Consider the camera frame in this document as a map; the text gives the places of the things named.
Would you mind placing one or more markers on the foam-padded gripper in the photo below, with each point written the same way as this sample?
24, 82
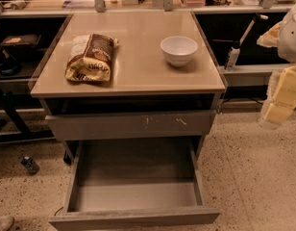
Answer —
292, 40

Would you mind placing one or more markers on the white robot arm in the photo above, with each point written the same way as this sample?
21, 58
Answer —
281, 93

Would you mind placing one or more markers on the grey drawer cabinet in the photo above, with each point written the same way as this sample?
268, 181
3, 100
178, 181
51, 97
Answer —
141, 79

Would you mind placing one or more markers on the grey top drawer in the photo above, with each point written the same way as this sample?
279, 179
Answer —
130, 125

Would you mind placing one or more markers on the white bottle with rod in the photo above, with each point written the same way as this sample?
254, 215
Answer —
234, 51

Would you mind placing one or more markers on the white bowl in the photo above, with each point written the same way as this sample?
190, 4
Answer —
178, 50

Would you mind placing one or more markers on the brown chip bag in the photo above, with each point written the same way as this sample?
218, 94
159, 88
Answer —
90, 58

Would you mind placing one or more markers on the small blue can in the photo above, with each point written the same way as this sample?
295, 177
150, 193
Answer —
30, 165

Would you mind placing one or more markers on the black desk lamp base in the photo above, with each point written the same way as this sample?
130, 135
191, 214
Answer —
10, 66

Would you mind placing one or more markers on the white shoe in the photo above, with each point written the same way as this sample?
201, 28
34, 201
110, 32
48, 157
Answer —
6, 223

